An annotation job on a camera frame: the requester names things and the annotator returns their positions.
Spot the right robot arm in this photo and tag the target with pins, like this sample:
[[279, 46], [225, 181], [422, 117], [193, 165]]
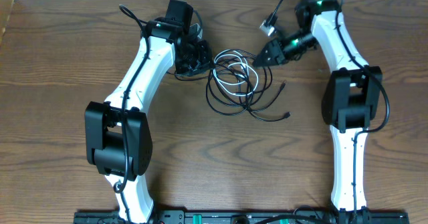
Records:
[[350, 100]]

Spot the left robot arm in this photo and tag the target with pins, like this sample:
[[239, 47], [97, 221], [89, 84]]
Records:
[[118, 140]]

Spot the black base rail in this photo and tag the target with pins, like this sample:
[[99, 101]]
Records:
[[301, 215]]

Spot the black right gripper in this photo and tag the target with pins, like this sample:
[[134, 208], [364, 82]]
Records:
[[275, 51]]

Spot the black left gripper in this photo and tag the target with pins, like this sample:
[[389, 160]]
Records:
[[207, 61]]

